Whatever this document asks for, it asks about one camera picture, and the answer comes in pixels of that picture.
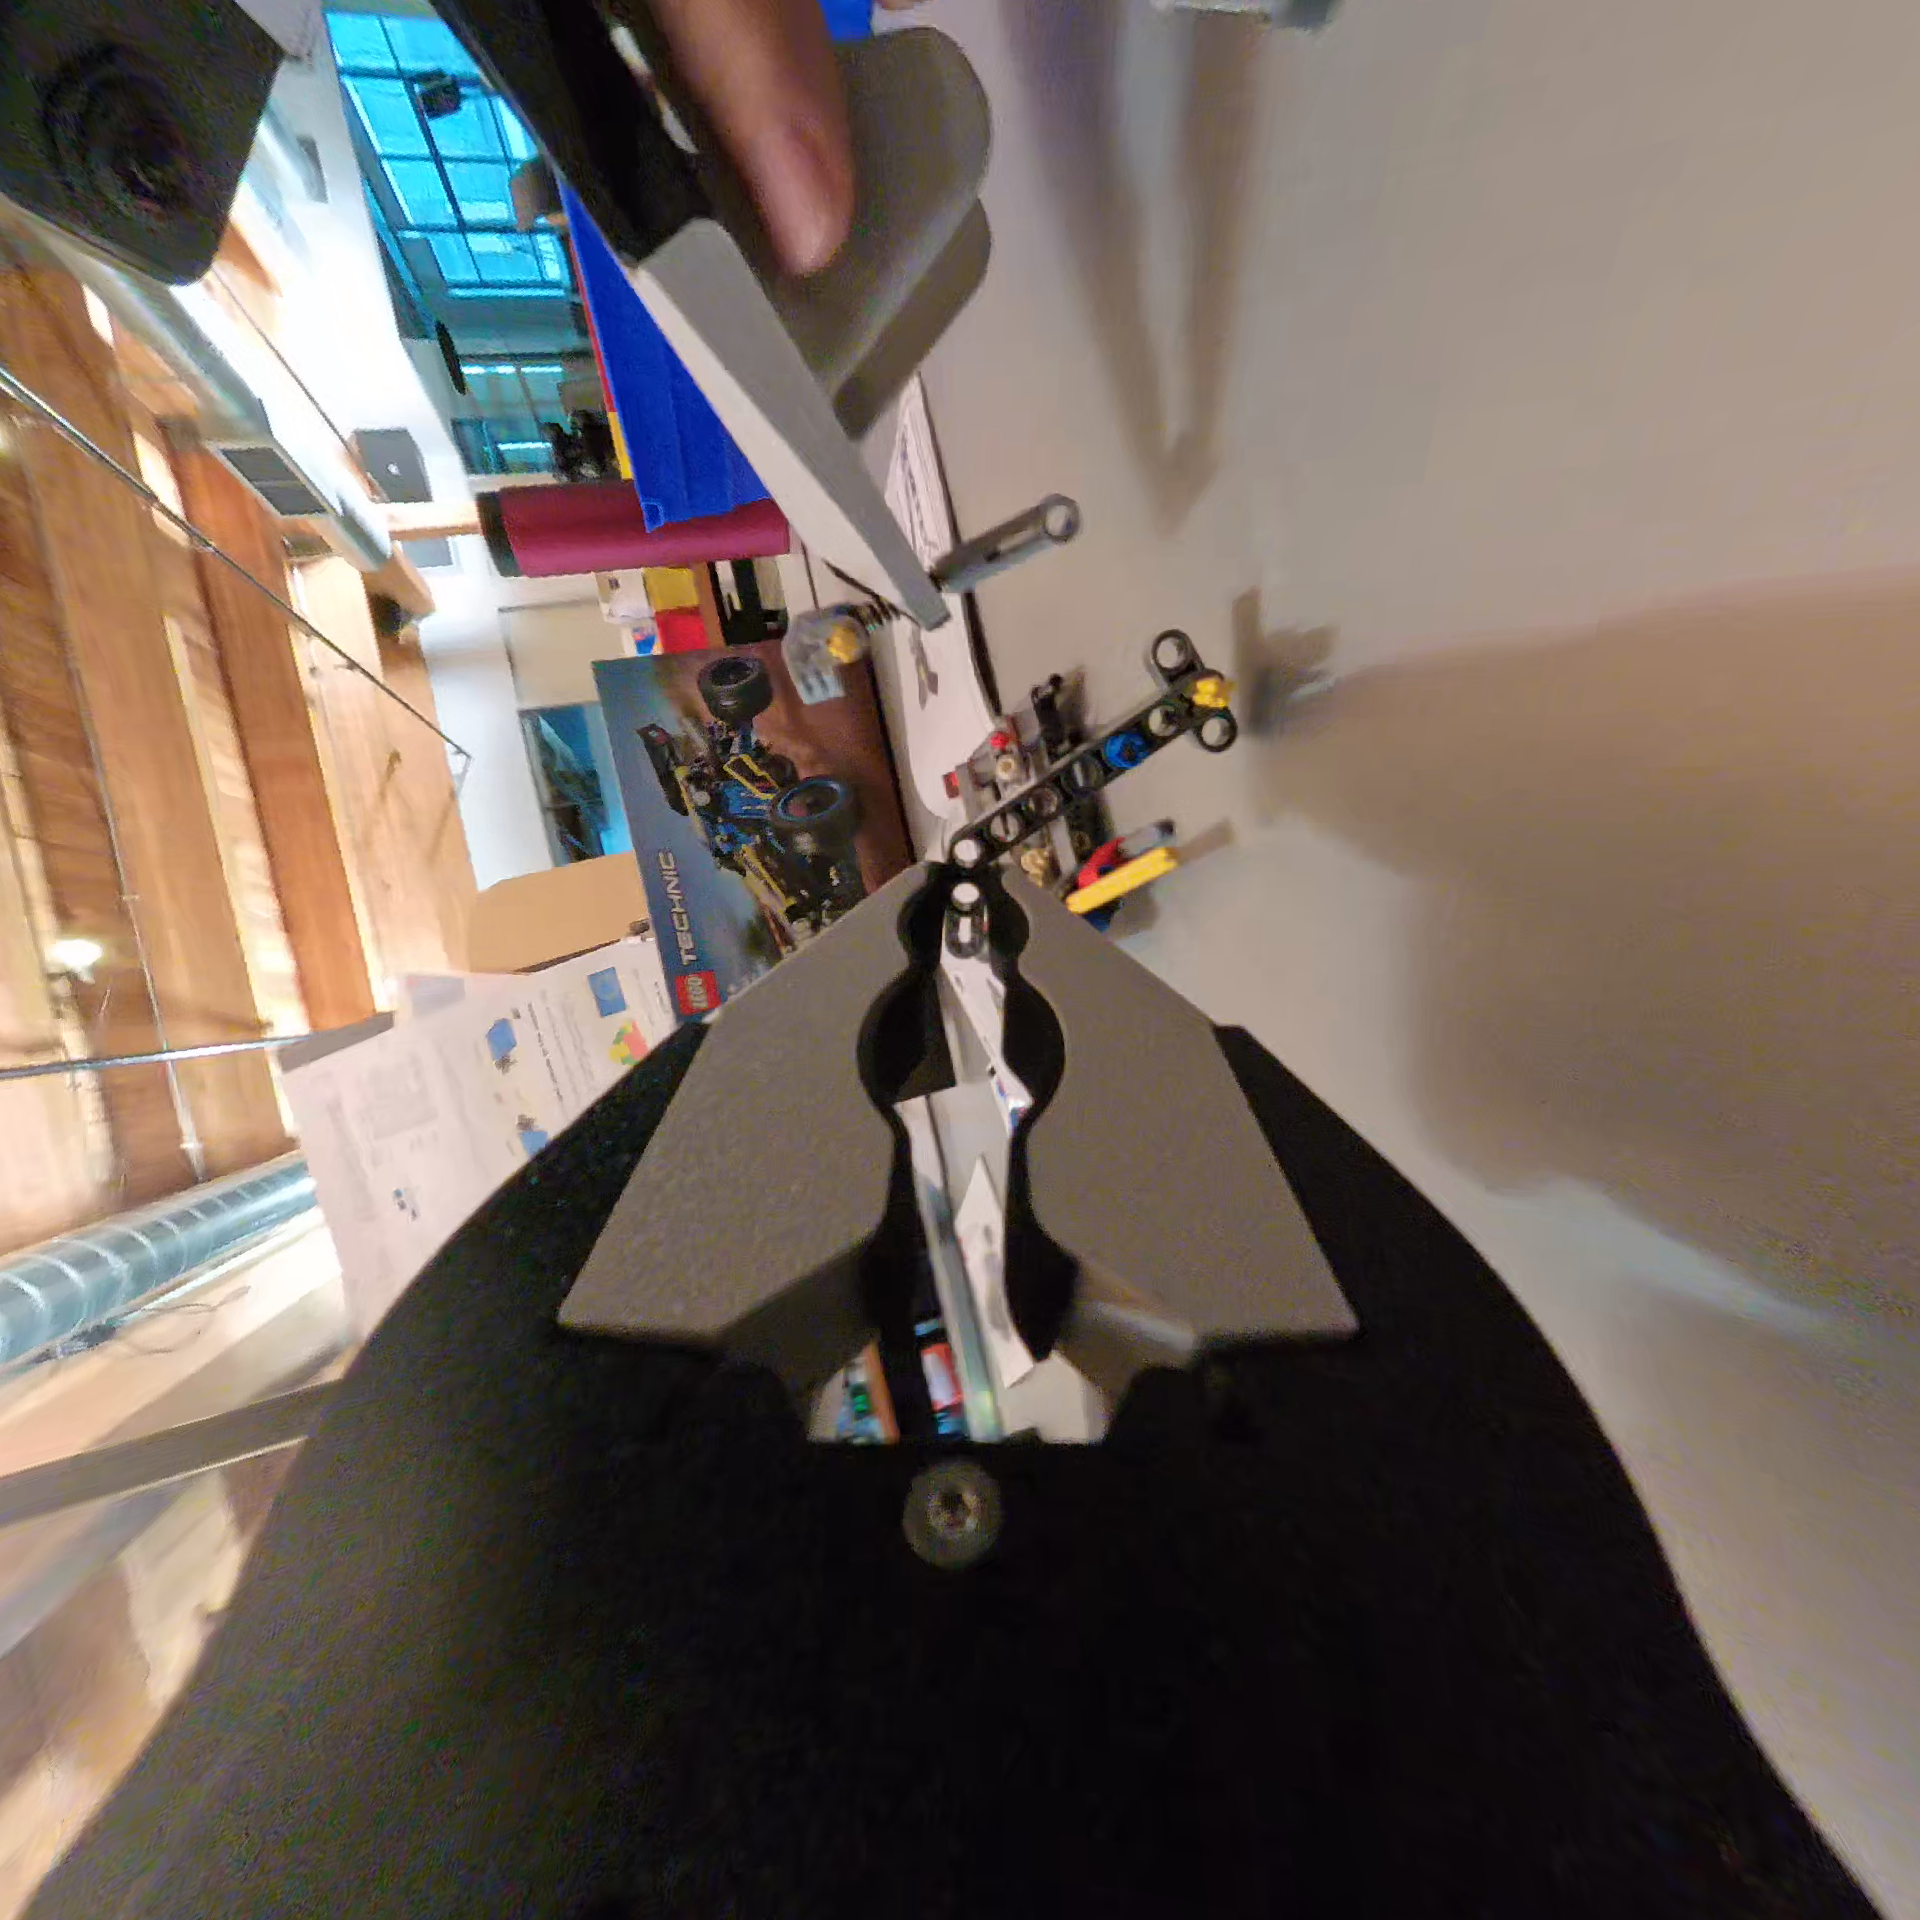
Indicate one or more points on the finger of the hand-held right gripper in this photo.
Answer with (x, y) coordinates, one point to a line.
(750, 359)
(915, 225)

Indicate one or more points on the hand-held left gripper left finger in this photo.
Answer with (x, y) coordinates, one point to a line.
(750, 1170)

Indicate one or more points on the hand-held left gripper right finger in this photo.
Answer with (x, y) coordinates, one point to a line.
(1170, 1170)

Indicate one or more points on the small black lego connector piece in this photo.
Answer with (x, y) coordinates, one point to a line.
(968, 902)

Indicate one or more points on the yellow and red lego piece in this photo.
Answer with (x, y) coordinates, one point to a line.
(1125, 886)

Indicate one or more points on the grey lego shock absorber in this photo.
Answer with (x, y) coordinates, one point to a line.
(996, 547)

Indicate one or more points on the lego set box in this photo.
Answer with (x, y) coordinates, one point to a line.
(750, 839)

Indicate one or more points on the partly built lego assembly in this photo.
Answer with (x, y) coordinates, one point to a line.
(1094, 769)

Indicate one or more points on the person's right hand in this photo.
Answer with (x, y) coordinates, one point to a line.
(764, 120)

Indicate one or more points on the white instruction booklet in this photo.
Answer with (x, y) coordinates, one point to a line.
(917, 481)

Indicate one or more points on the maroon cylinder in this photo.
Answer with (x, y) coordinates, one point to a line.
(628, 528)

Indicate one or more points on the red and yellow box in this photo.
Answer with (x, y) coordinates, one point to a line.
(675, 599)

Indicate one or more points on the clear bag with yellow piece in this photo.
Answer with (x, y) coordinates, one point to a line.
(818, 653)

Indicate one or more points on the printed white paper sheets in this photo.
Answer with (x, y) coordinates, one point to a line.
(434, 1109)

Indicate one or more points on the cardboard box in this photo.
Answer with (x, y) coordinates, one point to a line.
(562, 907)

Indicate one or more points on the grey wall-mounted box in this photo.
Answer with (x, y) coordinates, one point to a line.
(389, 465)

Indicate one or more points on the silver ventilation duct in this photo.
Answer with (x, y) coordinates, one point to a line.
(149, 1243)

